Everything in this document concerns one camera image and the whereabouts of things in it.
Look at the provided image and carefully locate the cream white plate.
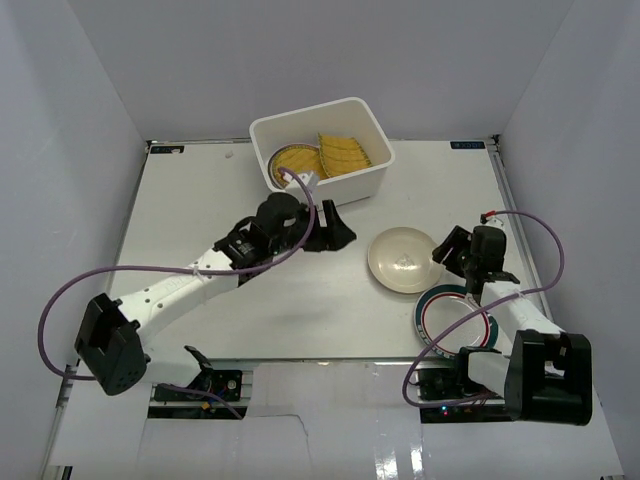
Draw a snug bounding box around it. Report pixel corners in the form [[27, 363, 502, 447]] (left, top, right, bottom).
[[367, 227, 444, 294]]

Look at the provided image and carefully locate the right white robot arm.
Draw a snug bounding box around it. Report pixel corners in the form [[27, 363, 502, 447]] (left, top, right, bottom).
[[432, 225, 592, 426]]

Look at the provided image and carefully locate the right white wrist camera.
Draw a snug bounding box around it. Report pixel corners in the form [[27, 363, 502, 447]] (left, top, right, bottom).
[[480, 211, 504, 230]]

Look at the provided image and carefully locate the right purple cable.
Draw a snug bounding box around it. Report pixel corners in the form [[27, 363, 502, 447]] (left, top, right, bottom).
[[402, 209, 570, 409]]

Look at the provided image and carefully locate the right blue table label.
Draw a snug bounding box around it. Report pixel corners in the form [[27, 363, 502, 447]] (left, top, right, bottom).
[[450, 141, 486, 150]]

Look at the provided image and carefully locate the orange sunburst pattern plate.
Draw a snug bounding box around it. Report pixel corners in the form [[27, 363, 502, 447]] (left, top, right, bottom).
[[267, 144, 321, 191]]

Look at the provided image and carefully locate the fan-shaped bamboo woven tray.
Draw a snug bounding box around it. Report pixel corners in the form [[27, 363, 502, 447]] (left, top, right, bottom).
[[317, 134, 373, 178]]

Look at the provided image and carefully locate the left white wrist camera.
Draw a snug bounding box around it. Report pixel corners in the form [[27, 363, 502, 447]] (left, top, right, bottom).
[[295, 171, 320, 191]]

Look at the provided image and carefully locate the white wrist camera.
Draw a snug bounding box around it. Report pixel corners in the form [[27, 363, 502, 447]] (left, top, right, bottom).
[[480, 211, 504, 230], [295, 171, 320, 191]]

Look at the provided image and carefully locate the green red rimmed plate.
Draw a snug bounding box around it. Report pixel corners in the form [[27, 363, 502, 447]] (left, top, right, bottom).
[[414, 284, 499, 360]]

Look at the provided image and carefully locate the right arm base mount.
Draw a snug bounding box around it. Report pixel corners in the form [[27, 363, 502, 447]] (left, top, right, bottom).
[[409, 368, 511, 425]]

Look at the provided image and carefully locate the blue table label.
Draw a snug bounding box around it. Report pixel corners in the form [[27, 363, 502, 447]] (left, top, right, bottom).
[[450, 141, 486, 150], [149, 145, 185, 155]]

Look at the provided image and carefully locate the white plastic bin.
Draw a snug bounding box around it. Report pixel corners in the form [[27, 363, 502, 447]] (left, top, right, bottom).
[[249, 97, 395, 206]]

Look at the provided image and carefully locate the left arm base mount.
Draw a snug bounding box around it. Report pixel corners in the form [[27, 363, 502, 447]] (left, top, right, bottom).
[[148, 346, 247, 420]]

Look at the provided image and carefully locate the left blue table label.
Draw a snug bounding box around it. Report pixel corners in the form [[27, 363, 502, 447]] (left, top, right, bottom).
[[149, 145, 185, 155]]

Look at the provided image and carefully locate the round bamboo woven plate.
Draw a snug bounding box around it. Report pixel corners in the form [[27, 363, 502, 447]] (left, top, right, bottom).
[[272, 147, 329, 184]]

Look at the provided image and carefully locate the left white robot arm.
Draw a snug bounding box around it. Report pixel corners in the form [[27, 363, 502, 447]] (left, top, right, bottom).
[[75, 193, 356, 399]]

